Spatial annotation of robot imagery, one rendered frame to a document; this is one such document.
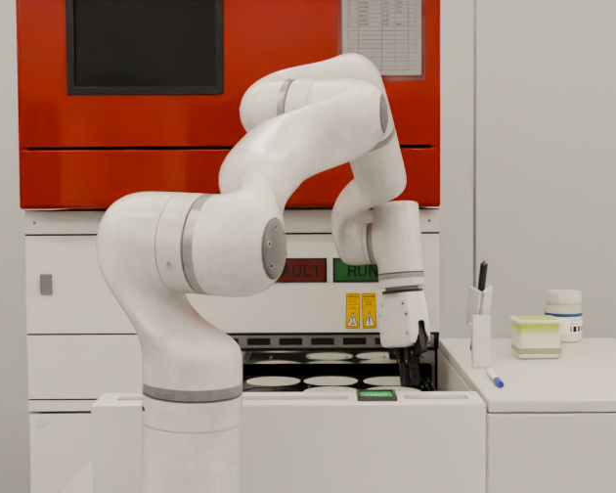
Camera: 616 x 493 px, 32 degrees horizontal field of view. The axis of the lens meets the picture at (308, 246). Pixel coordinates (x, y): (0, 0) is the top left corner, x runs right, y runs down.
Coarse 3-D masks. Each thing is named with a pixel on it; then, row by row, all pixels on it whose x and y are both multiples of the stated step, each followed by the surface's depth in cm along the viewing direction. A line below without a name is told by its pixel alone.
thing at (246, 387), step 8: (248, 376) 206; (256, 376) 206; (264, 376) 206; (272, 376) 206; (280, 376) 205; (288, 376) 205; (296, 376) 205; (304, 376) 205; (312, 376) 205; (320, 376) 205; (328, 376) 205; (336, 376) 205; (344, 376) 205; (352, 376) 205; (360, 376) 205; (368, 376) 205; (376, 376) 205; (384, 376) 205; (392, 376) 205; (248, 384) 196; (288, 384) 196; (296, 384) 196; (304, 384) 196; (312, 384) 196; (352, 384) 196; (360, 384) 196; (368, 384) 196; (424, 384) 195
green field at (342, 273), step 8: (336, 264) 209; (344, 264) 209; (336, 272) 209; (344, 272) 209; (352, 272) 209; (360, 272) 209; (368, 272) 209; (376, 272) 209; (336, 280) 210; (344, 280) 210
